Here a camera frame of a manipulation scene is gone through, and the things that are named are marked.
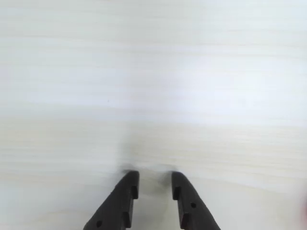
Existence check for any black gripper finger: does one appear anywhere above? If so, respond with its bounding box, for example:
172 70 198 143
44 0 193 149
171 171 222 230
83 170 140 230

